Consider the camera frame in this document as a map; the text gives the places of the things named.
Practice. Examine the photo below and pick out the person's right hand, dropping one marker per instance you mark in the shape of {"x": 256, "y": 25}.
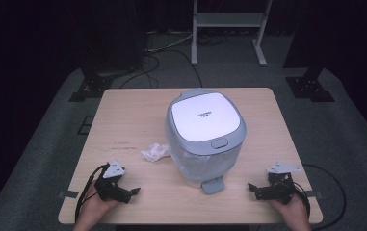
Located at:
{"x": 292, "y": 213}

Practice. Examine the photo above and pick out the clear plastic bin liner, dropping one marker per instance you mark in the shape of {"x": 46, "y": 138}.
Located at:
{"x": 200, "y": 166}

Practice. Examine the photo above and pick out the dark floor socket plate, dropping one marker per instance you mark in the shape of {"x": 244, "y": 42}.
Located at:
{"x": 86, "y": 125}

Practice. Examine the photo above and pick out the person's left hand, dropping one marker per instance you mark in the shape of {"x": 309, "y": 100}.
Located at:
{"x": 94, "y": 207}

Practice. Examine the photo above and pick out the white paper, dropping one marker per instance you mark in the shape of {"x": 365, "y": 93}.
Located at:
{"x": 154, "y": 152}

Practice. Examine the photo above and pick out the grey tape strip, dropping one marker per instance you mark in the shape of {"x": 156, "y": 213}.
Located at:
{"x": 68, "y": 194}
{"x": 314, "y": 194}

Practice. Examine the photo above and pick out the light blue rice cooker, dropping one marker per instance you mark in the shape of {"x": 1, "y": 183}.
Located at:
{"x": 205, "y": 128}

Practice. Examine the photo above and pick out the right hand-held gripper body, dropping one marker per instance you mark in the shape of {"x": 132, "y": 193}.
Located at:
{"x": 282, "y": 179}

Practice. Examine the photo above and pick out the black stand base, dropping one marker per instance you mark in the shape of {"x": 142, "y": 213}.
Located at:
{"x": 92, "y": 85}
{"x": 309, "y": 85}

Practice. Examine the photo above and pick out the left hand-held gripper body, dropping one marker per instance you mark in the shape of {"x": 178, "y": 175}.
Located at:
{"x": 113, "y": 169}

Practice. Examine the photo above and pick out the white metal stand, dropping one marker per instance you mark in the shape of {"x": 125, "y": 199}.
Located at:
{"x": 227, "y": 22}

